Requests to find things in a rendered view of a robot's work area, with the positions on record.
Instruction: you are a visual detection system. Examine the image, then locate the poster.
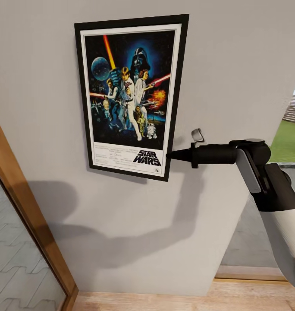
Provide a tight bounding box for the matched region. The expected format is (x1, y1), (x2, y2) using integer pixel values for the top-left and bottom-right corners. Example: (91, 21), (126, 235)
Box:
(74, 14), (189, 182)

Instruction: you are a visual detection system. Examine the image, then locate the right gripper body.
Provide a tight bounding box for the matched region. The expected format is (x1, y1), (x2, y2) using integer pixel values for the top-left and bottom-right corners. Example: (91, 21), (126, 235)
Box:
(191, 143), (221, 168)

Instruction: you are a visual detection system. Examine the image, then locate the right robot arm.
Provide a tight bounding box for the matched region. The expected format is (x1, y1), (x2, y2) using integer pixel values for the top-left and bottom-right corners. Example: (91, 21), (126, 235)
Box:
(166, 128), (295, 288)

